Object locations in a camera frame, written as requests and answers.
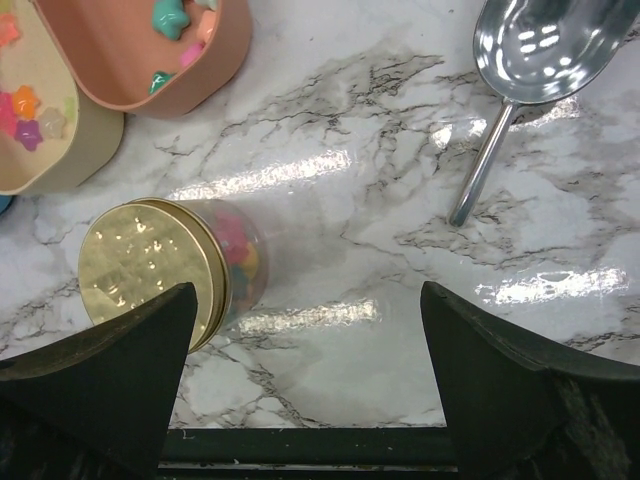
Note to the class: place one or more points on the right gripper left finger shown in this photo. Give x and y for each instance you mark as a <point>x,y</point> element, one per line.
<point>97,404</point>

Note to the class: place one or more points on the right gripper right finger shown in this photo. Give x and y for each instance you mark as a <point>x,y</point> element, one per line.
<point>521,406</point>

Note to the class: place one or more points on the gold rimmed jar lid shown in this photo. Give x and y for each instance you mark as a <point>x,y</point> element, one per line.
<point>139,250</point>

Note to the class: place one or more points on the clear glass jar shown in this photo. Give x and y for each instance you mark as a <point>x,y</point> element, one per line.
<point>244,251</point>

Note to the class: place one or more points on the beige tray of gummy candies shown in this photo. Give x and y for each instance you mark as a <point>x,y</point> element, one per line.
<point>53,137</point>

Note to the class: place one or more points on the pink tray of star candies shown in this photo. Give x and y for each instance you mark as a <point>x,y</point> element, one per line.
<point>120,62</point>

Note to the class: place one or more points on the silver metal scoop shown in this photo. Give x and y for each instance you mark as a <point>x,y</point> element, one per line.
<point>533,53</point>

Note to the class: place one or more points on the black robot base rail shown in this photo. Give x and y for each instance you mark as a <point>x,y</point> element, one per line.
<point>403,447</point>

